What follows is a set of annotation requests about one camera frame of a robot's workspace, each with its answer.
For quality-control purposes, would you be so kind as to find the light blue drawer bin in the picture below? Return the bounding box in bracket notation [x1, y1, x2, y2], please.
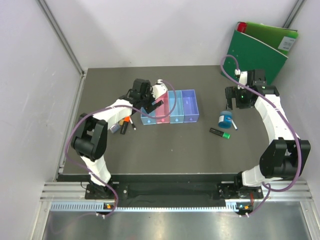
[140, 110, 157, 125]

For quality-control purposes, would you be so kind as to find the clear paper clip jar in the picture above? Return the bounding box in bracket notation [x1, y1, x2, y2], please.
[109, 123, 121, 134]

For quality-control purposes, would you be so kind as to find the green ring binder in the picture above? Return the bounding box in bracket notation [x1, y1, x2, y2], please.
[227, 21, 288, 85]

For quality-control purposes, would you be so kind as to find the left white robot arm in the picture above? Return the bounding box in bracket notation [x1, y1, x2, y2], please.
[70, 78, 168, 199]

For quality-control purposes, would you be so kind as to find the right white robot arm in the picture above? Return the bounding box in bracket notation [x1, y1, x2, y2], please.
[225, 68, 311, 198]

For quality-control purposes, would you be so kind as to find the pink drawer bin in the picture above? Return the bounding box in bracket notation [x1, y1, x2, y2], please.
[155, 92, 170, 124]

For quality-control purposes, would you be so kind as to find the blue round tub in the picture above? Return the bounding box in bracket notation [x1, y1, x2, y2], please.
[218, 110, 233, 129]

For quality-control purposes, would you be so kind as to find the blue white marker pen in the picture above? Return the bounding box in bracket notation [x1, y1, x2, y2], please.
[231, 120, 238, 131]

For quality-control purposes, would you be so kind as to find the black white marker pen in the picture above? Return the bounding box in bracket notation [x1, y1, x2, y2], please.
[129, 117, 137, 131]

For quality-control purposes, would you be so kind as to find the orange black highlighter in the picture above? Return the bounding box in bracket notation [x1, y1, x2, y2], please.
[120, 116, 130, 135]

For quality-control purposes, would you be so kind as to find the green black highlighter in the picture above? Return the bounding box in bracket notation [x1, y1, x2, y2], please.
[209, 127, 231, 139]

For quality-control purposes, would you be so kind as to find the purple drawer bin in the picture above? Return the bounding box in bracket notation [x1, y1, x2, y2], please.
[181, 89, 200, 123]

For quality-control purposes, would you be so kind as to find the light green folder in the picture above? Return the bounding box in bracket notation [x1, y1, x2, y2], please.
[244, 22, 299, 55]

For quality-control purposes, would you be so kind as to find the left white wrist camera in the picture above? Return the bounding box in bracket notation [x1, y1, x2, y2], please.
[152, 79, 168, 101]

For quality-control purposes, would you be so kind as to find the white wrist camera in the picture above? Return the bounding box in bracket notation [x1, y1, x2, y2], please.
[234, 69, 248, 90]
[152, 79, 168, 101]

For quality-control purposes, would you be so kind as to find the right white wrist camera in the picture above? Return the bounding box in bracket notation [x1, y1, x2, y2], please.
[234, 69, 248, 90]

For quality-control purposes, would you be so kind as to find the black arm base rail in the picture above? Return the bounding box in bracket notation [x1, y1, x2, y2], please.
[84, 173, 263, 208]

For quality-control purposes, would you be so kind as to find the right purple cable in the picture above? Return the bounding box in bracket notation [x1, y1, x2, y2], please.
[219, 54, 305, 218]

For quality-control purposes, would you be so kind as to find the purple cable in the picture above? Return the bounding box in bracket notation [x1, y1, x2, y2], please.
[64, 79, 178, 221]
[219, 54, 305, 218]

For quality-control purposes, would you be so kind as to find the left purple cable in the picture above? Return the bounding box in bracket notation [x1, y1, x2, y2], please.
[64, 79, 178, 221]

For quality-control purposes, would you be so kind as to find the grey slotted cable duct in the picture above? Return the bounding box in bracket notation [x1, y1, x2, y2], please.
[50, 201, 249, 213]

